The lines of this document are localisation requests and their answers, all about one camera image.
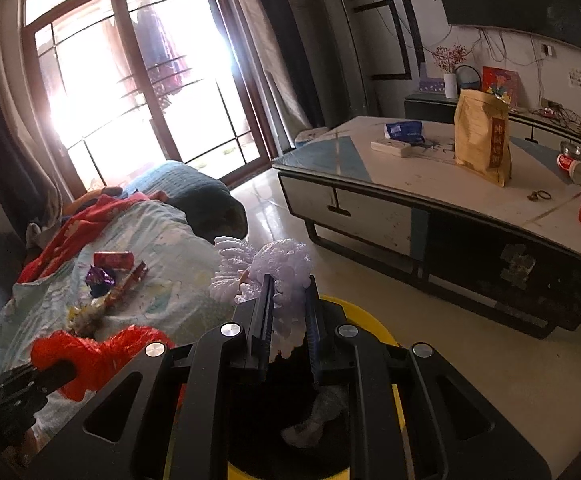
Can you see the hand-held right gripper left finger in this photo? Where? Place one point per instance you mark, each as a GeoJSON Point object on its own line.
{"type": "Point", "coordinates": [263, 327]}

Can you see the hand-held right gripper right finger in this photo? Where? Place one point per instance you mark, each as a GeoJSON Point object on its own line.
{"type": "Point", "coordinates": [313, 335]}

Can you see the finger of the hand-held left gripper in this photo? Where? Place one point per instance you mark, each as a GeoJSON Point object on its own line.
{"type": "Point", "coordinates": [20, 392]}

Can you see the yellow trash bin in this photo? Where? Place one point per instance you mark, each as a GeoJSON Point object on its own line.
{"type": "Point", "coordinates": [365, 320]}

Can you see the white foam fruit net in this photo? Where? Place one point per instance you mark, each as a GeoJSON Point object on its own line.
{"type": "Point", "coordinates": [280, 270]}

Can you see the red plastic bag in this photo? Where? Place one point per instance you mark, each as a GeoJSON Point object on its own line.
{"type": "Point", "coordinates": [105, 355]}

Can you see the long red snack wrapper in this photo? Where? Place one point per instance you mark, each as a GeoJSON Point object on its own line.
{"type": "Point", "coordinates": [128, 284]}

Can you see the light blue printed blanket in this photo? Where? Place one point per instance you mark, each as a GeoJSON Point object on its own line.
{"type": "Point", "coordinates": [170, 260]}

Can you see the purple candy wrapper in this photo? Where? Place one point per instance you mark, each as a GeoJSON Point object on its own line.
{"type": "Point", "coordinates": [100, 280]}

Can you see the blue quilted pillow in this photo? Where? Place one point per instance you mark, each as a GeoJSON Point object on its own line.
{"type": "Point", "coordinates": [195, 190]}

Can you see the white and blue coffee table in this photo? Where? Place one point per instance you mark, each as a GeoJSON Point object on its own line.
{"type": "Point", "coordinates": [395, 200]}

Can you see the red printed blanket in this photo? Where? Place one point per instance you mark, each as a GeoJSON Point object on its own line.
{"type": "Point", "coordinates": [85, 230]}

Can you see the brown framed glass door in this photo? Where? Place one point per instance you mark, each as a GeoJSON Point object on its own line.
{"type": "Point", "coordinates": [180, 150]}

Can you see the white plastic container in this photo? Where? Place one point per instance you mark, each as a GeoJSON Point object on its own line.
{"type": "Point", "coordinates": [310, 134]}

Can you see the white power strip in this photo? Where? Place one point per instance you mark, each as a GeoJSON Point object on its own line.
{"type": "Point", "coordinates": [391, 147]}

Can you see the blue tissue pack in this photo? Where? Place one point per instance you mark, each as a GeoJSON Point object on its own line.
{"type": "Point", "coordinates": [404, 131]}

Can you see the blue and beige curtain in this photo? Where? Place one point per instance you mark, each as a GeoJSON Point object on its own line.
{"type": "Point", "coordinates": [275, 60]}
{"type": "Point", "coordinates": [15, 160]}

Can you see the dark television stand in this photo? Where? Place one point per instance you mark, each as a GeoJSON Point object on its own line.
{"type": "Point", "coordinates": [430, 107]}

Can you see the tan paper bag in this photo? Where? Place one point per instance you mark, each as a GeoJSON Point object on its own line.
{"type": "Point", "coordinates": [480, 135]}

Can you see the purple box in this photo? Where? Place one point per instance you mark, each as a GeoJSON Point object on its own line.
{"type": "Point", "coordinates": [431, 86]}

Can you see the white vase with red flowers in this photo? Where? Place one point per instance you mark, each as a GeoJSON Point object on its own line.
{"type": "Point", "coordinates": [450, 85]}

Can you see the hanging clothes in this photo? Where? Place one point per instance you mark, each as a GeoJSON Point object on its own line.
{"type": "Point", "coordinates": [163, 55]}

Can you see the grey standing air conditioner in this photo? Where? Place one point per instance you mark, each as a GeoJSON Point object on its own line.
{"type": "Point", "coordinates": [335, 45]}

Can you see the red greeting card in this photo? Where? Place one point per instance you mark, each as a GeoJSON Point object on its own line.
{"type": "Point", "coordinates": [500, 82]}

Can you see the wall socket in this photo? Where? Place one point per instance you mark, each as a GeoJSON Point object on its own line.
{"type": "Point", "coordinates": [548, 50]}

